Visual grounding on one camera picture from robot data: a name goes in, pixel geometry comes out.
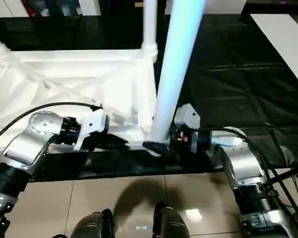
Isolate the black left robot foot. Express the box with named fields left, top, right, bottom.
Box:
left=69, top=208, right=115, bottom=238

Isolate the white plastic table top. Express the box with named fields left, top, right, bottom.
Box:
left=0, top=45, right=162, bottom=150

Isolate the white flat board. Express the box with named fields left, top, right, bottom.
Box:
left=249, top=14, right=298, bottom=93

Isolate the white cabinet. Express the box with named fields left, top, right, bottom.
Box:
left=0, top=0, right=102, bottom=17

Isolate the black robot foot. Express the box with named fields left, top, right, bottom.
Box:
left=69, top=208, right=115, bottom=238
left=153, top=202, right=191, bottom=238

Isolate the black right robot foot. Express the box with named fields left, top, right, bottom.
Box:
left=153, top=202, right=191, bottom=238

